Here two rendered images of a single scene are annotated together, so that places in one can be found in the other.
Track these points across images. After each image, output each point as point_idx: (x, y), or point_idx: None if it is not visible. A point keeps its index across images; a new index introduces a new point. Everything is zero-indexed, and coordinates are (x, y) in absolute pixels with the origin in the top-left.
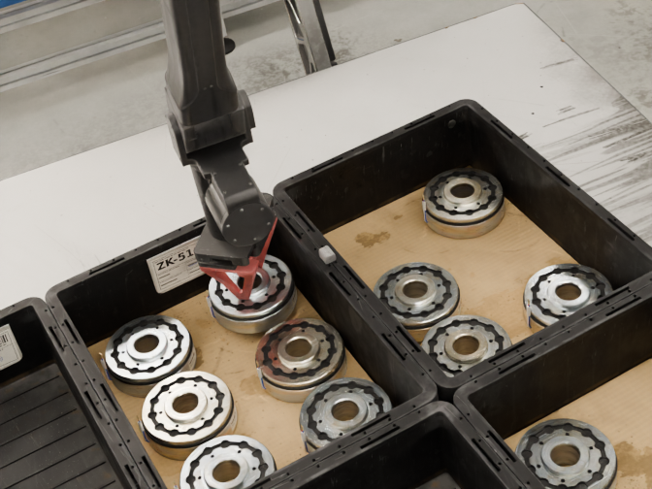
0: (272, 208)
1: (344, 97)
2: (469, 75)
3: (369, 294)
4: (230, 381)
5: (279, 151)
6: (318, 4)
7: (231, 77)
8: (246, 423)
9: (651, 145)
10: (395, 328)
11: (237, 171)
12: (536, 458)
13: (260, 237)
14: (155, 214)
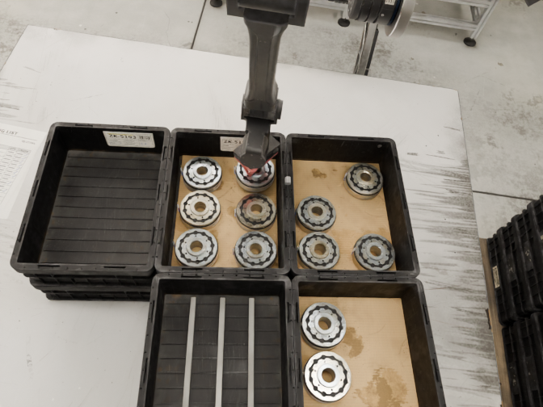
0: (281, 144)
1: (357, 93)
2: (413, 112)
3: (292, 209)
4: (225, 204)
5: (317, 102)
6: (375, 42)
7: (275, 97)
8: (220, 226)
9: (463, 190)
10: (292, 232)
11: (259, 136)
12: (313, 316)
13: (256, 167)
14: None
